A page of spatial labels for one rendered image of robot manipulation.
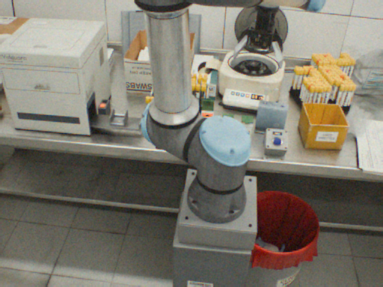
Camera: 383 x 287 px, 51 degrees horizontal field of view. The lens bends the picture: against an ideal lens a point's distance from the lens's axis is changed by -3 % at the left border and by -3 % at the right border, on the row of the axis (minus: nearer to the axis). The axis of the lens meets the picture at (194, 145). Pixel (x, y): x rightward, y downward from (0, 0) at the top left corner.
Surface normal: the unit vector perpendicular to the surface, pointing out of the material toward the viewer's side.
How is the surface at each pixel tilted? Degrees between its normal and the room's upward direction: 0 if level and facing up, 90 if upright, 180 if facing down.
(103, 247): 0
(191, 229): 90
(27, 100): 90
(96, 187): 0
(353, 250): 0
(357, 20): 89
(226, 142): 10
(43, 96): 90
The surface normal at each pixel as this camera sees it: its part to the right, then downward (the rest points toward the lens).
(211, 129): 0.17, -0.69
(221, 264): -0.10, 0.62
